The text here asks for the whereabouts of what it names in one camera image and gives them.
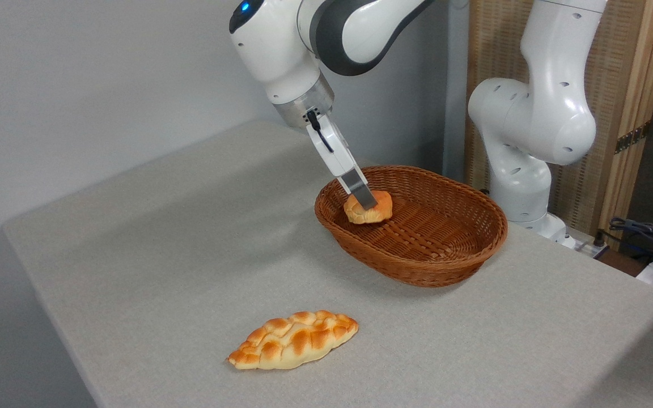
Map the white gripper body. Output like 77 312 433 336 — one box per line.
306 113 359 182

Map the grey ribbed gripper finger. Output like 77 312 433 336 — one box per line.
338 166 379 211

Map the round orange bread roll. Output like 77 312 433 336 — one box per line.
343 190 393 225

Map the brown wicker basket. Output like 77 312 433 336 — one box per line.
314 165 508 288

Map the long braided bread loaf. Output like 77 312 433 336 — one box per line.
227 310 359 371

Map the grey fabric tablecloth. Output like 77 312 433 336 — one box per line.
2 120 653 408

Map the brass screen hinge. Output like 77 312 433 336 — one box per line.
614 121 652 155

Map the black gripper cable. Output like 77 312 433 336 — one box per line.
306 109 335 154

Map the black cable bundle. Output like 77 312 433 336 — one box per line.
600 217 653 267

